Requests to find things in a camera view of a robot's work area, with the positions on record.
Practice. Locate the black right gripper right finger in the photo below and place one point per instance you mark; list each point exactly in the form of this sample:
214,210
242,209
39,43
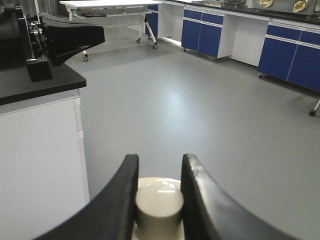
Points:
209,213

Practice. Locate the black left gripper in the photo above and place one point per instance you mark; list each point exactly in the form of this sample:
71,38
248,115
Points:
24,40

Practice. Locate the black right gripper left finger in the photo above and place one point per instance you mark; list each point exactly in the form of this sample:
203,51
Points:
110,215

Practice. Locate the glass jar with cream lid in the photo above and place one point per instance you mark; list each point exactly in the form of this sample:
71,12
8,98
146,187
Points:
159,204

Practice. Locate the white lab counter cabinet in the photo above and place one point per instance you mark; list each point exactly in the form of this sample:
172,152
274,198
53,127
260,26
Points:
43,178

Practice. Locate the white folding table on wheels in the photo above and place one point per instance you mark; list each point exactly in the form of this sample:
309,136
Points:
112,14

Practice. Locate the blue lab bench cabinets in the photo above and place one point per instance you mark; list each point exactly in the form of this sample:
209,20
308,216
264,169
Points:
282,45

